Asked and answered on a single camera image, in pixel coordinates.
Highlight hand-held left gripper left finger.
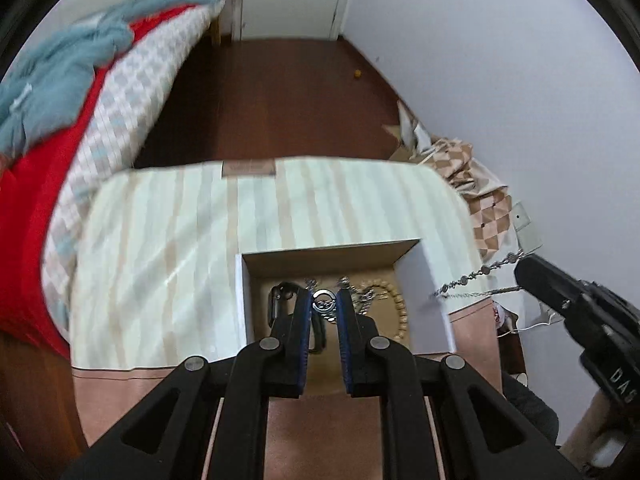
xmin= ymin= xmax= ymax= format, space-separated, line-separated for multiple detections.
xmin=60 ymin=287 xmax=313 ymax=480

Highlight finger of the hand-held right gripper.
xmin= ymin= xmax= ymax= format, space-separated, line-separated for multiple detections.
xmin=514 ymin=254 xmax=591 ymax=318

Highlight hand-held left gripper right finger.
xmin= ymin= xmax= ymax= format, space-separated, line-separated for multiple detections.
xmin=335 ymin=287 xmax=583 ymax=480

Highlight silver charm bracelet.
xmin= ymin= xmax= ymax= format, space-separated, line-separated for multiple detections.
xmin=304 ymin=276 xmax=373 ymax=326

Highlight black smart watch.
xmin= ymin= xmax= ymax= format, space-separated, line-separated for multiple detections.
xmin=270 ymin=282 xmax=328 ymax=353

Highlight wooden bead bracelet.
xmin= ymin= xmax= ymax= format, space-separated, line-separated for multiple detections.
xmin=357 ymin=282 xmax=410 ymax=343

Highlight silver bead chain bracelet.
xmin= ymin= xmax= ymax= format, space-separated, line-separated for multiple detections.
xmin=429 ymin=249 xmax=526 ymax=302

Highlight white cardboard box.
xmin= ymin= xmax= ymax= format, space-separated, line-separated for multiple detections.
xmin=235 ymin=238 xmax=457 ymax=386

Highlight white printed plastic bag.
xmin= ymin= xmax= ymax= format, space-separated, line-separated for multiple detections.
xmin=492 ymin=300 xmax=526 ymax=341

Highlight white power strip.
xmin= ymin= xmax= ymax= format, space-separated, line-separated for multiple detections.
xmin=510 ymin=201 xmax=543 ymax=251

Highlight brown checkered cloth bag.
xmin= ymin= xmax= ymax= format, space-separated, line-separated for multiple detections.
xmin=432 ymin=137 xmax=516 ymax=261

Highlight striped and pink tablecloth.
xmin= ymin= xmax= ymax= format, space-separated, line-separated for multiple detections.
xmin=69 ymin=156 xmax=503 ymax=480

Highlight torn cardboard pieces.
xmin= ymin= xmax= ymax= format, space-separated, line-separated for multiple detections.
xmin=382 ymin=100 xmax=436 ymax=161

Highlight checkered bed sheet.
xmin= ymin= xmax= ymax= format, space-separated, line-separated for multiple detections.
xmin=41 ymin=5 xmax=226 ymax=331

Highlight teal quilt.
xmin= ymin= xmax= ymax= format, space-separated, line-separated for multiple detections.
xmin=0 ymin=0 xmax=231 ymax=156

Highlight white charger cable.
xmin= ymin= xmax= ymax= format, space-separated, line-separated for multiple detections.
xmin=500 ymin=307 xmax=566 ymax=335

